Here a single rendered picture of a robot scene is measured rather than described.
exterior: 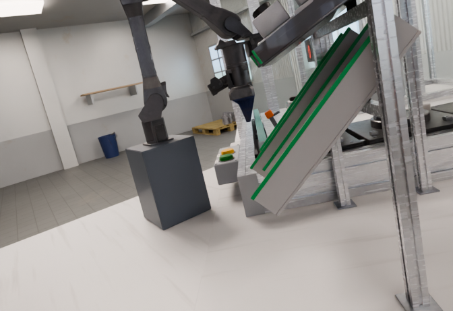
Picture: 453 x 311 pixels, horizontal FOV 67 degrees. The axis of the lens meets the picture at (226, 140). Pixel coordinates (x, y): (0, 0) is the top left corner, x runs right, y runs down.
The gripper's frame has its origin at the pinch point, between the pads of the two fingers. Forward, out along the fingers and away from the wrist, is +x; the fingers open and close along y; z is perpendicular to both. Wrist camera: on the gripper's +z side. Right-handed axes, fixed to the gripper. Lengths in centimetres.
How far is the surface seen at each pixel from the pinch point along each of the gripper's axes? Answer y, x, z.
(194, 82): -834, -9, 144
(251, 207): 17.1, 20.6, 2.9
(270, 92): -106, 5, -13
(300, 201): 16.7, 21.5, -8.4
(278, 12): 41.8, -16.7, -8.2
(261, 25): 41.4, -15.6, -5.7
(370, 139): 11.8, 11.7, -27.1
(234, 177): 2.1, 17.2, 6.9
